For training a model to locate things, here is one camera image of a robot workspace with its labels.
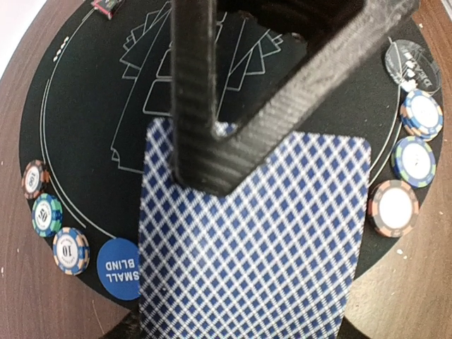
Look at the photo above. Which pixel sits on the round black poker mat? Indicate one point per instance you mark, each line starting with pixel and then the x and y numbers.
pixel 100 83

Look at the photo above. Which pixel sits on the clear round dealer button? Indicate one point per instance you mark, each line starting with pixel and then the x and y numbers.
pixel 411 67

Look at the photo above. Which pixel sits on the single green blue poker chip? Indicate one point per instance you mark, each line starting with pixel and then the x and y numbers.
pixel 47 215

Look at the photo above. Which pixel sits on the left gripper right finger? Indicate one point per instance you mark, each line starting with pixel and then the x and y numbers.
pixel 349 331

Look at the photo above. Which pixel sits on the blue-backed playing card deck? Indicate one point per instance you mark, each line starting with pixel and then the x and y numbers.
pixel 274 259

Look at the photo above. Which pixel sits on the single brown 100 poker chip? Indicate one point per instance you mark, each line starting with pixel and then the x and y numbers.
pixel 35 179

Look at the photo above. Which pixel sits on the red black triangular all-in marker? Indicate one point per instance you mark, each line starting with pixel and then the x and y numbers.
pixel 107 7

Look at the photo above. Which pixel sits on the single white blue poker chip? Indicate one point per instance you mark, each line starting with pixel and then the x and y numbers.
pixel 71 251

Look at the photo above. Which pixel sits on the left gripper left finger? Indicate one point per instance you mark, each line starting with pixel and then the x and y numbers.
pixel 128 328

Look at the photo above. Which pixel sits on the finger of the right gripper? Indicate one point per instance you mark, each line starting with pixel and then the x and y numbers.
pixel 340 35

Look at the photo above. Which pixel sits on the blue small blind button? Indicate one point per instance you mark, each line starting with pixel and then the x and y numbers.
pixel 118 268

